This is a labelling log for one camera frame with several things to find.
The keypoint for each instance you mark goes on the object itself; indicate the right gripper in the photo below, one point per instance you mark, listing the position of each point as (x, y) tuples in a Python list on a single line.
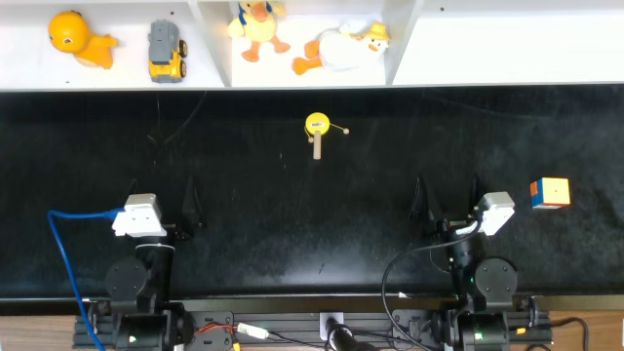
[(444, 228)]

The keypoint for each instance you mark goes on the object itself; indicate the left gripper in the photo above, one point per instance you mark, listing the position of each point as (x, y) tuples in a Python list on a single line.
[(178, 233)]

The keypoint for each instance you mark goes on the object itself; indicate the many-coloured puzzle cube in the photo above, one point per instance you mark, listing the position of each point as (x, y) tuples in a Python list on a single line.
[(553, 191)]

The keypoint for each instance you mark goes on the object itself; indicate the grey and yellow toy truck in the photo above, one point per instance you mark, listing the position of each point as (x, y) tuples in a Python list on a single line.
[(166, 49)]

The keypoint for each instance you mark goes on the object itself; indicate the yellow rattle drum toy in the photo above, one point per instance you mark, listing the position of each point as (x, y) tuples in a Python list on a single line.
[(317, 122)]

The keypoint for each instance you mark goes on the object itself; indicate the yellow rubber duck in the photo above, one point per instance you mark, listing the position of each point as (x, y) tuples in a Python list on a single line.
[(70, 34)]

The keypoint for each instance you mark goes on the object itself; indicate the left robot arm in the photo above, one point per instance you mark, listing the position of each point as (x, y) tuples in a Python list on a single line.
[(127, 280)]

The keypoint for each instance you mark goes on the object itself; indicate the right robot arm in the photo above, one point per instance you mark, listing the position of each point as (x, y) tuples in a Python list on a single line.
[(495, 280)]

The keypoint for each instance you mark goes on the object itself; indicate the white shelf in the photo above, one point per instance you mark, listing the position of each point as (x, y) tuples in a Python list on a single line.
[(487, 49)]

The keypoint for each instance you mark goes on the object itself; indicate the white plush duck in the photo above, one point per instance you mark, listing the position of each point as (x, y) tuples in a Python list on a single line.
[(343, 51)]

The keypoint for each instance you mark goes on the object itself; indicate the yellow plush duck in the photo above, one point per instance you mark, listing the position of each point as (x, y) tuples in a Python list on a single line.
[(258, 27)]

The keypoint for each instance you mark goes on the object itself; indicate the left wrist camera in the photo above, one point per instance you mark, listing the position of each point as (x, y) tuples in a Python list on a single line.
[(141, 217)]

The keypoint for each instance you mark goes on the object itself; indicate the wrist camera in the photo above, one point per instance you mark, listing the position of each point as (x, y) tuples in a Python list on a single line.
[(495, 209), (141, 217)]

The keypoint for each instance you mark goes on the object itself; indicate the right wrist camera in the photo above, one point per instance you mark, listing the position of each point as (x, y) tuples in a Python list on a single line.
[(495, 209)]

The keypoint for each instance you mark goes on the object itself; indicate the mounting rail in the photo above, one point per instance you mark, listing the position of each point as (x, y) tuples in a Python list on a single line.
[(292, 324)]

